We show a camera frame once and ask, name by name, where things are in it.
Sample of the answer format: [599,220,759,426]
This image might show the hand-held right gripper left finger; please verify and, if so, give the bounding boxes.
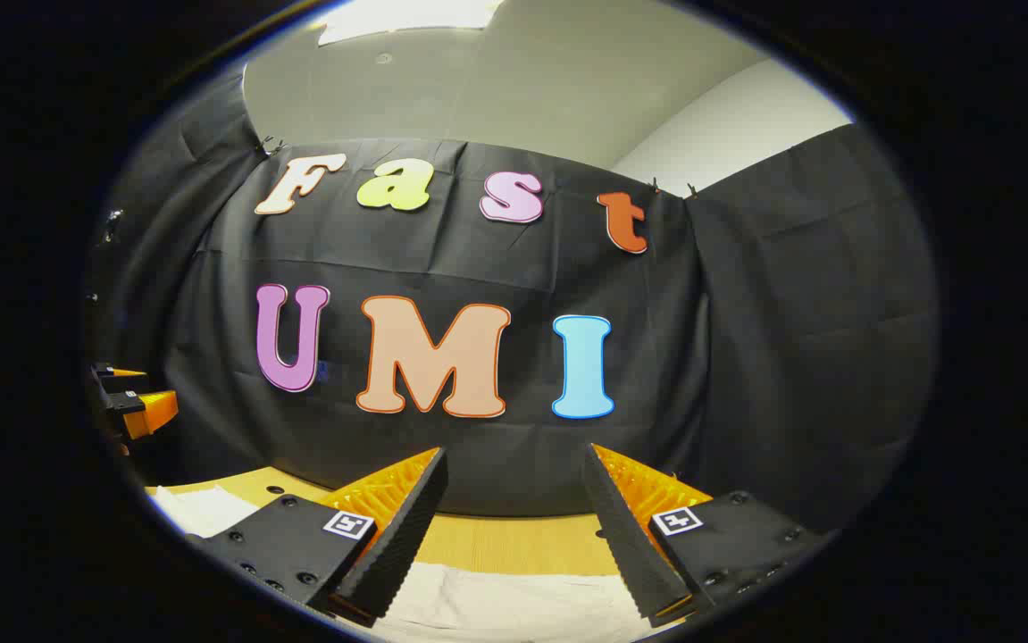
[188,447,449,626]

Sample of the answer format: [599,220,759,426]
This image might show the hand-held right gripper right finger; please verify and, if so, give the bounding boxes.
[581,444,836,628]

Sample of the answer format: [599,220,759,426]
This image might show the white jeans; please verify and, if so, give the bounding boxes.
[152,487,684,643]

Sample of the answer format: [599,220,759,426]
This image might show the black backdrop cloth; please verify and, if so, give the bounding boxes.
[85,71,939,537]

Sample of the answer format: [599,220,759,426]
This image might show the ceiling light panel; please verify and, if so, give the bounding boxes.
[317,0,506,47]

